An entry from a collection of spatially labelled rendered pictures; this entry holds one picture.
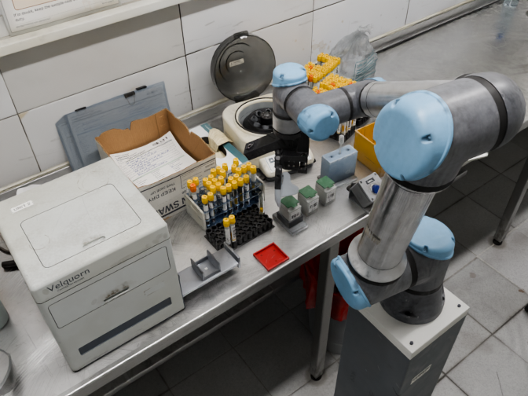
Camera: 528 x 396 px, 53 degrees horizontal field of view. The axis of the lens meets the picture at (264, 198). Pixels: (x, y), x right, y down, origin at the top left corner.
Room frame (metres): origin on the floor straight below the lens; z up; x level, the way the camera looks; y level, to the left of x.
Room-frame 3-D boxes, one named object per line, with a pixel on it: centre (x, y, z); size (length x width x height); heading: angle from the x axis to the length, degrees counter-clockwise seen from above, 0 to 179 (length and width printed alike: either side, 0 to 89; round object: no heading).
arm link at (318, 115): (0.93, -0.12, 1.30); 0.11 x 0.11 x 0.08; 25
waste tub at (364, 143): (1.28, -0.37, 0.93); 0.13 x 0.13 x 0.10; 32
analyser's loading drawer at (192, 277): (0.81, 0.16, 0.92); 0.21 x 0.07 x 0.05; 126
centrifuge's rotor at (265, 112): (1.36, -0.01, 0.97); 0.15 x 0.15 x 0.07
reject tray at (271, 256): (0.89, -0.02, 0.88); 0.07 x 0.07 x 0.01; 36
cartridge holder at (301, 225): (1.01, -0.07, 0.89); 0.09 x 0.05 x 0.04; 36
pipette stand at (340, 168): (1.19, -0.22, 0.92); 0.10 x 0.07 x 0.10; 120
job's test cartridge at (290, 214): (1.01, -0.07, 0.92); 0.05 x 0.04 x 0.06; 36
